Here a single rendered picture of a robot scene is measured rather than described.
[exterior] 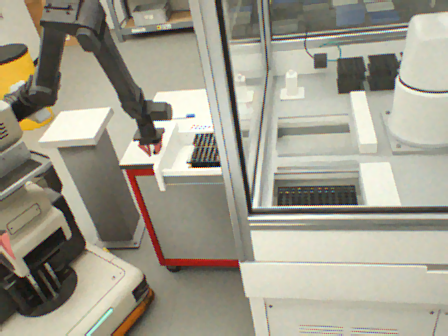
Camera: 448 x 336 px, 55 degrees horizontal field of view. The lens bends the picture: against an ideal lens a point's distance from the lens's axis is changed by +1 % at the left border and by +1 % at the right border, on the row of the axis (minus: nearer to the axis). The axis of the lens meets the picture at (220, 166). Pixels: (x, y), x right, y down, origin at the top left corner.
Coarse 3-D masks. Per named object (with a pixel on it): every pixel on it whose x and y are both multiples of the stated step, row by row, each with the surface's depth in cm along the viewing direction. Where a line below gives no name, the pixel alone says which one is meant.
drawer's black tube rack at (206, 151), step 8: (200, 136) 157; (208, 136) 156; (200, 144) 153; (208, 144) 152; (200, 152) 149; (208, 152) 148; (216, 152) 148; (192, 160) 146; (200, 160) 146; (208, 160) 145; (216, 160) 144; (192, 168) 147
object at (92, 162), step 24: (72, 120) 213; (96, 120) 209; (48, 144) 201; (72, 144) 200; (96, 144) 208; (72, 168) 215; (96, 168) 213; (96, 192) 224; (120, 192) 233; (96, 216) 235; (120, 216) 234; (96, 240) 249; (120, 240) 246
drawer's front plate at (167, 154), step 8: (176, 128) 163; (168, 136) 155; (176, 136) 162; (168, 144) 153; (176, 144) 162; (160, 152) 148; (168, 152) 152; (176, 152) 162; (160, 160) 144; (168, 160) 152; (160, 168) 144; (168, 168) 152; (160, 176) 144; (160, 184) 146
